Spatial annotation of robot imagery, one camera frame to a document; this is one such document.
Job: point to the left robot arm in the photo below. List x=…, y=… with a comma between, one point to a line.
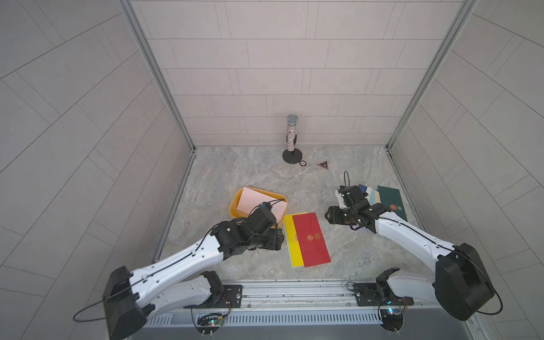
x=185, y=279

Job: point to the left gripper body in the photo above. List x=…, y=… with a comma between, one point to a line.
x=268, y=239

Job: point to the dark green envelope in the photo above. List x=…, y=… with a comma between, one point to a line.
x=391, y=198

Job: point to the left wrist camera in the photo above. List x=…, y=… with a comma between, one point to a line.
x=266, y=205

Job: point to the white envelope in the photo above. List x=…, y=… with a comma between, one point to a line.
x=370, y=193

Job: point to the yellow storage tray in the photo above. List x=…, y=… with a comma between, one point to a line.
x=247, y=200

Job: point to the yellow envelope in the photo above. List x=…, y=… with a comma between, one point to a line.
x=296, y=258

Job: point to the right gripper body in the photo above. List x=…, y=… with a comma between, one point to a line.
x=343, y=215

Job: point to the light green envelope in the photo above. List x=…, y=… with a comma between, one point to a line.
x=290, y=263

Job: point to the circuit board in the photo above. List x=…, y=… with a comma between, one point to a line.
x=210, y=323
x=392, y=320

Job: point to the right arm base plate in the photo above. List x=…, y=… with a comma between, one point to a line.
x=373, y=295

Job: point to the aluminium mounting rail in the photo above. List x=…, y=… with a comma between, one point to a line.
x=322, y=293

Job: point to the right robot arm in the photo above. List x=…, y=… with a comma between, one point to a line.
x=459, y=282

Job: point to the left circuit board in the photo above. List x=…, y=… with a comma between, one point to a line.
x=210, y=323

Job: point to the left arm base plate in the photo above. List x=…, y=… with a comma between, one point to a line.
x=231, y=298

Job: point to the red envelope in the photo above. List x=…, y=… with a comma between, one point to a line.
x=311, y=240

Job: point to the light blue envelope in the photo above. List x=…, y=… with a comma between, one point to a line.
x=374, y=197

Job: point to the right circuit board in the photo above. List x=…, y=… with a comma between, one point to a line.
x=392, y=320

